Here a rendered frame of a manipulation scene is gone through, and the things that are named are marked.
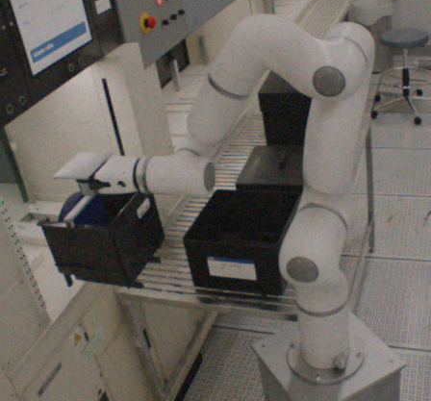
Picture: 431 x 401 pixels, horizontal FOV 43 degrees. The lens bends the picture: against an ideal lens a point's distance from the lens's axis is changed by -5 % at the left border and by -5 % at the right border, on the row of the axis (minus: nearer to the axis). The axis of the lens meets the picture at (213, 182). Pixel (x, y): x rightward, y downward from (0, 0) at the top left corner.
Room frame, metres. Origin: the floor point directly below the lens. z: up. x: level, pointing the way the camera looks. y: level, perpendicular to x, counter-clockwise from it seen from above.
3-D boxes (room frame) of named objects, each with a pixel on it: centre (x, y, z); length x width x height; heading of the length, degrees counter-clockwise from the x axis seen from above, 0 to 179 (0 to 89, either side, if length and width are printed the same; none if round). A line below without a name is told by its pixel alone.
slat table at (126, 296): (1.84, -0.20, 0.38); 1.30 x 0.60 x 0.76; 154
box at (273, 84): (2.20, -0.42, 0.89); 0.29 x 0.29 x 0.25; 68
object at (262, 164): (1.80, -0.25, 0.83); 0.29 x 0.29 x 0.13; 67
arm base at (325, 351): (0.97, -0.19, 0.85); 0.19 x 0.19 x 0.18
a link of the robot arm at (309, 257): (0.94, -0.18, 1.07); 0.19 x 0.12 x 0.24; 152
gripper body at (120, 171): (1.17, 0.19, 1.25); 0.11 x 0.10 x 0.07; 64
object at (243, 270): (1.40, -0.07, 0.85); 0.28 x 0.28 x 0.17; 63
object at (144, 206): (1.21, 0.29, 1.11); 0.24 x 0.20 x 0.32; 154
